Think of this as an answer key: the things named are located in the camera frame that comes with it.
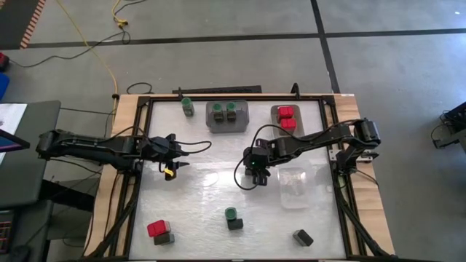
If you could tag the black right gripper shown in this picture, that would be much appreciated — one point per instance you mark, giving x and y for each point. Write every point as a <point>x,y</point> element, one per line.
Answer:
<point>260,156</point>

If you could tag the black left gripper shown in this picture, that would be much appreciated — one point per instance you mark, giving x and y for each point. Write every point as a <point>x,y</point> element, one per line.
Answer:
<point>145,151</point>

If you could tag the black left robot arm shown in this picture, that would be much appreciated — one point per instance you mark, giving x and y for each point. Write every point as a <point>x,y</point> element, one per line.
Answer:
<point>91,145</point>

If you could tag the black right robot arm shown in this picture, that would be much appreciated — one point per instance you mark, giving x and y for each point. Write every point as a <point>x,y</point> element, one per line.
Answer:
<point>320,137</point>

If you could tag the yellow tape tag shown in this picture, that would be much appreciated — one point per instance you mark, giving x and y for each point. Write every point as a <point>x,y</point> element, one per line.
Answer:
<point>168,171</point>

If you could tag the clear plastic bin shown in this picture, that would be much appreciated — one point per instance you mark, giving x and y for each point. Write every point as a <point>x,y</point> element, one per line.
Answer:
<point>295,193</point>

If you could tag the grey translucent plastic bin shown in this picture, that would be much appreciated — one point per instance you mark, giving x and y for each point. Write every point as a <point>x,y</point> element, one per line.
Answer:
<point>227,127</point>

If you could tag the white plastic bin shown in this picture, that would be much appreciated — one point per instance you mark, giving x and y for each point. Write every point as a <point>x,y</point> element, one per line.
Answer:
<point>274,116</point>

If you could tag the long black bar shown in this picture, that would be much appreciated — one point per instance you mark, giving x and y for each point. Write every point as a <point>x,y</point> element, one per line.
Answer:
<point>218,89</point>

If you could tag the dark laptop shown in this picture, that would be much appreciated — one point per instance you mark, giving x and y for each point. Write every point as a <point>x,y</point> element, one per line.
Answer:
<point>11,143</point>

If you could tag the white paper sheet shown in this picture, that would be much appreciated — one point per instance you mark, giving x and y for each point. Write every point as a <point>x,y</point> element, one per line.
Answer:
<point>12,113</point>

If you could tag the blue object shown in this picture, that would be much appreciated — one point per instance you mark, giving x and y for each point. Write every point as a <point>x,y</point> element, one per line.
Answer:
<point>3,85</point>

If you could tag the keyboard with coloured keys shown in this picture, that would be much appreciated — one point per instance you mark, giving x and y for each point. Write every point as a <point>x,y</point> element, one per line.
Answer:
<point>4,233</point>

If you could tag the red black box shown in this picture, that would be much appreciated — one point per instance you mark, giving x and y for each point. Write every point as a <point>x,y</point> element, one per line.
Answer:
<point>3,62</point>

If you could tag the black mat orange striped edge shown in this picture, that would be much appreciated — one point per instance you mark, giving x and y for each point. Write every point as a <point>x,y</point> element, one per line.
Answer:
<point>14,22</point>

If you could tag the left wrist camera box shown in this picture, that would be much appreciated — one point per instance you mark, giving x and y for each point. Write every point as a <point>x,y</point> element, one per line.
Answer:
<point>161,144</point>

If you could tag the black frame clamp post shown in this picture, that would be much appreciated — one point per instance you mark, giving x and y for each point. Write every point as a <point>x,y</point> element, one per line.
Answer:
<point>181,95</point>
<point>295,92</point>

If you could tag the silver aluminium mount rail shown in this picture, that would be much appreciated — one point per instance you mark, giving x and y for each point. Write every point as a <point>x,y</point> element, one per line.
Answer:
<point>332,154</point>

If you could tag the black aluminium table frame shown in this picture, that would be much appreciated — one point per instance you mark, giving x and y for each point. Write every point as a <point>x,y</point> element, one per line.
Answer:
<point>236,97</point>

